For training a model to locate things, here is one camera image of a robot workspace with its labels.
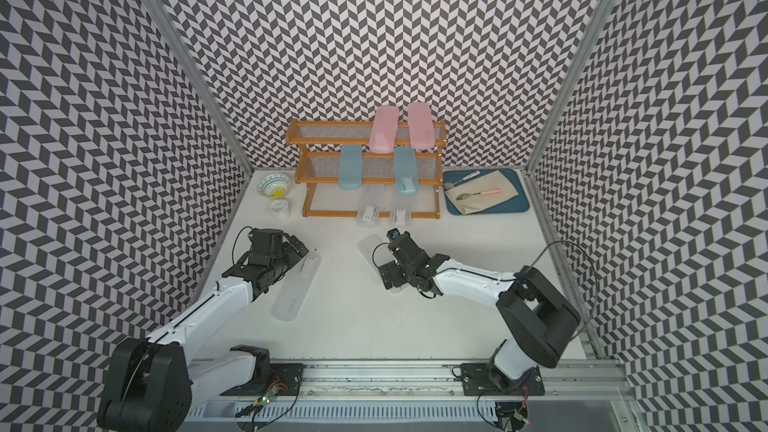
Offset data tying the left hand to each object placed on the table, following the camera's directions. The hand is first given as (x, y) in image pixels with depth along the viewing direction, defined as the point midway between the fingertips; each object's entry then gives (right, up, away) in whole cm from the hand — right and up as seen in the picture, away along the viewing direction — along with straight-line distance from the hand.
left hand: (294, 254), depth 88 cm
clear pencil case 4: (+1, -9, -3) cm, 9 cm away
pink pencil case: (+39, +39, +4) cm, 55 cm away
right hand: (+31, -5, 0) cm, 31 cm away
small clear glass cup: (-9, +13, +11) cm, 19 cm away
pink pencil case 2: (+27, +37, 0) cm, 46 cm away
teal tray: (+73, +14, +17) cm, 76 cm away
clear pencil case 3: (+24, -2, +11) cm, 26 cm away
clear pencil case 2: (+21, +14, +17) cm, 31 cm away
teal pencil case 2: (+14, +26, +13) cm, 33 cm away
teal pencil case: (+33, +26, +8) cm, 43 cm away
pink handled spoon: (+63, +19, +19) cm, 68 cm away
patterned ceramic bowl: (-16, +21, +24) cm, 36 cm away
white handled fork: (+58, +25, +23) cm, 67 cm away
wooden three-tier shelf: (+3, +11, +14) cm, 19 cm away
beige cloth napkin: (+68, +23, +23) cm, 75 cm away
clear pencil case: (+32, +12, +13) cm, 37 cm away
